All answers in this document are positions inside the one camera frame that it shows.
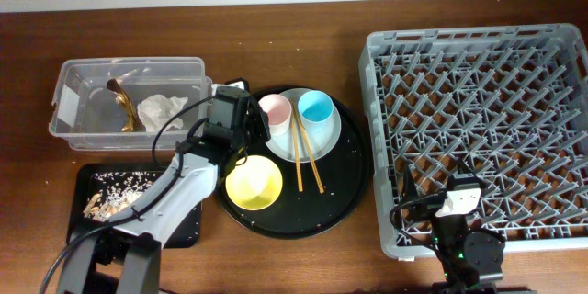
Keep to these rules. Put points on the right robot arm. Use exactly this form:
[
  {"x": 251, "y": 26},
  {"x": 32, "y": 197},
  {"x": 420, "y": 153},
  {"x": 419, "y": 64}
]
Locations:
[{"x": 471, "y": 258}]

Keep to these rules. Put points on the grey round plate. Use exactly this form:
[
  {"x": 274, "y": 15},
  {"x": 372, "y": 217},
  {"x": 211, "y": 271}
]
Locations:
[{"x": 321, "y": 141}]

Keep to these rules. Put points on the wooden chopstick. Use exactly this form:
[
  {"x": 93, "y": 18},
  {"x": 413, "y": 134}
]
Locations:
[
  {"x": 295, "y": 145},
  {"x": 309, "y": 152}
]

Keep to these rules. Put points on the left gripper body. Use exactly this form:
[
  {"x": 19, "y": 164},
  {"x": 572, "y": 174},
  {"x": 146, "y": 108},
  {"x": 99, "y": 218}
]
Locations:
[{"x": 256, "y": 119}]

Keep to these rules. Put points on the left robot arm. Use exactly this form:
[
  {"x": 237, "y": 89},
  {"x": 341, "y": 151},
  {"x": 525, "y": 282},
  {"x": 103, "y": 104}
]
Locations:
[{"x": 201, "y": 164}]

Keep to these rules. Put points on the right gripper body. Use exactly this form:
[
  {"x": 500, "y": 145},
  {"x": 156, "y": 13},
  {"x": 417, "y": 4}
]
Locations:
[{"x": 432, "y": 207}]

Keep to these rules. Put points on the white napkin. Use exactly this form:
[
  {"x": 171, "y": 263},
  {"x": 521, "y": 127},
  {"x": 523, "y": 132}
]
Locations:
[{"x": 154, "y": 111}]

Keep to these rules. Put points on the yellow bowl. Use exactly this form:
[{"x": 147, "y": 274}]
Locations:
[{"x": 255, "y": 183}]

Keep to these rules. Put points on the blue cup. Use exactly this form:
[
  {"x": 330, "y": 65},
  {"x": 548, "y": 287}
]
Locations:
[{"x": 315, "y": 108}]

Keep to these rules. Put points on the round black serving tray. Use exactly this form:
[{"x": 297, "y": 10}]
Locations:
[{"x": 344, "y": 172}]

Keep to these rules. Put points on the food scraps and rice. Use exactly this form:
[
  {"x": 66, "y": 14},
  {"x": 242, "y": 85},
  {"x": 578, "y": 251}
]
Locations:
[{"x": 112, "y": 192}]

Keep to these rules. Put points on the clear plastic waste bin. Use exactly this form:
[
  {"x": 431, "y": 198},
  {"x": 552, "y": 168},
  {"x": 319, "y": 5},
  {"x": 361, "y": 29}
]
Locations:
[{"x": 86, "y": 113}]

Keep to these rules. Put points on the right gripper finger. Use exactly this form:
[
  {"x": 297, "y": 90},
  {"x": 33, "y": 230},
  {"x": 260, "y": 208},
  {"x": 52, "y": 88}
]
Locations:
[
  {"x": 409, "y": 190},
  {"x": 463, "y": 168}
]

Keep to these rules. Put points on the pink cup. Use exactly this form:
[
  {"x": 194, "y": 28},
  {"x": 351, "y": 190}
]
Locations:
[{"x": 278, "y": 110}]

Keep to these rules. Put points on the black rectangular tray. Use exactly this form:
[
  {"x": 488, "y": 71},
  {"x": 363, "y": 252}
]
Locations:
[{"x": 82, "y": 187}]

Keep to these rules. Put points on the gold foil wrapper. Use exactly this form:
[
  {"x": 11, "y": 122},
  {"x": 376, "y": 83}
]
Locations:
[{"x": 122, "y": 99}]

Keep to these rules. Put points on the grey dishwasher rack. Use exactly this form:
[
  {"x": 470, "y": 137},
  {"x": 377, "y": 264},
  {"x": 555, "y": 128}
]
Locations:
[{"x": 510, "y": 101}]

